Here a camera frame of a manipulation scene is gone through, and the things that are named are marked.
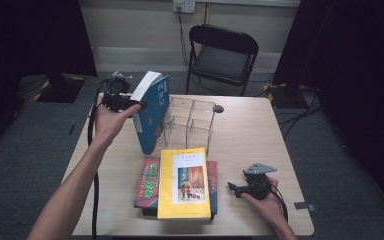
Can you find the red book with winged creature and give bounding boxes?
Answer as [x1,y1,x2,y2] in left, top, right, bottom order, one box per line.
[133,154,219,216]

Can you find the black stand base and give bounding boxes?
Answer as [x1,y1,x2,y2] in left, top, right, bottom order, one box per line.
[263,82,301,109]
[33,73,86,104]

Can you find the person's left hand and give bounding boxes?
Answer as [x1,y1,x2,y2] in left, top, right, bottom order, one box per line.
[91,95,143,148]

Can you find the grey tape strip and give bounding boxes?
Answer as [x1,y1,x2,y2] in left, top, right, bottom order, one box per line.
[293,201,317,213]

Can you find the dark curtain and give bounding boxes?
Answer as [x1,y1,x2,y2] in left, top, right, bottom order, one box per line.
[0,0,98,158]
[273,0,384,221]

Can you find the white wall socket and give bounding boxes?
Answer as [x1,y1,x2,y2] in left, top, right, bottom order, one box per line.
[173,0,196,14]

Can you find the thick blue book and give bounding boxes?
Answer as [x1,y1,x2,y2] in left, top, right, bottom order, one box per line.
[129,70,171,156]

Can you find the clear acrylic book rack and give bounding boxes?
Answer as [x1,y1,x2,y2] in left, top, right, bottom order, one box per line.
[161,96,217,156]

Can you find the black book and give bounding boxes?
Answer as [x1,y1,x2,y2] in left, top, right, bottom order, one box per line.
[142,207,215,221]

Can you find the person's right hand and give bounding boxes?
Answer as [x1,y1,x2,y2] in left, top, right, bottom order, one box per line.
[240,178,288,229]

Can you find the black wall socket cable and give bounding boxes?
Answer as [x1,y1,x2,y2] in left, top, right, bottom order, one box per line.
[176,6,194,73]

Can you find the black floor cables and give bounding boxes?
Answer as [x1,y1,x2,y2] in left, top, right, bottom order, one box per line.
[278,84,323,141]

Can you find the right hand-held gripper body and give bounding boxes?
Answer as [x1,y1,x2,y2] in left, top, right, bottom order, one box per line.
[242,162,278,201]

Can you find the black folding chair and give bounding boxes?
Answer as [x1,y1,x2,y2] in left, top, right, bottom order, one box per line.
[184,23,259,97]

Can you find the yellow book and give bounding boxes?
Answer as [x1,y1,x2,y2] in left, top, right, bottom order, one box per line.
[156,147,212,221]

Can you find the hand-held gripper cable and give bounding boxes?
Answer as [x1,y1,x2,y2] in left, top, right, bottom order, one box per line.
[269,183,289,223]
[87,77,119,240]

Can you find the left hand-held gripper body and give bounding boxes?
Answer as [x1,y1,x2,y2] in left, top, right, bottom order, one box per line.
[101,70,142,113]

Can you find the left hand-held gripper cable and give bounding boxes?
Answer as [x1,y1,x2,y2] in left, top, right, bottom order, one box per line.
[87,77,119,240]

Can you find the right hand-held gripper cable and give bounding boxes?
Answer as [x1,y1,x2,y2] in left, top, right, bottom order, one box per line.
[269,183,289,223]

